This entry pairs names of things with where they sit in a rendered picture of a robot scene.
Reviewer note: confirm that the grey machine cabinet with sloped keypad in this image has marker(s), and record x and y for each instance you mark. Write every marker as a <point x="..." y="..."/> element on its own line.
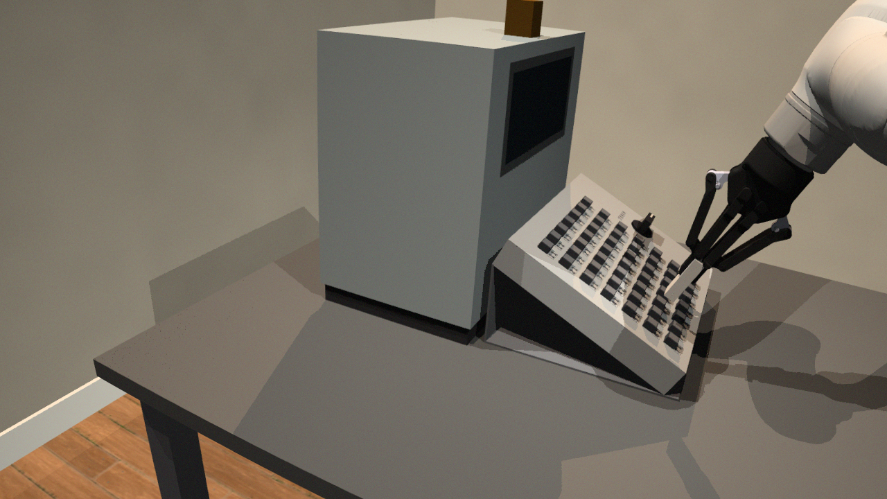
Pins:
<point x="438" y="142"/>

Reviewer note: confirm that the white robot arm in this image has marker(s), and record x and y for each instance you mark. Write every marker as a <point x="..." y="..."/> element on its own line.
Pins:
<point x="849" y="66"/>

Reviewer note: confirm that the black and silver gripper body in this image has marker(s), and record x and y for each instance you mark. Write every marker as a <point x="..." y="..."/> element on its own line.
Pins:
<point x="771" y="177"/>

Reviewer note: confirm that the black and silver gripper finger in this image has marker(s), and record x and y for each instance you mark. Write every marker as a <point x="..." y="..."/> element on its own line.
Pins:
<point x="779" y="230"/>
<point x="714" y="180"/>

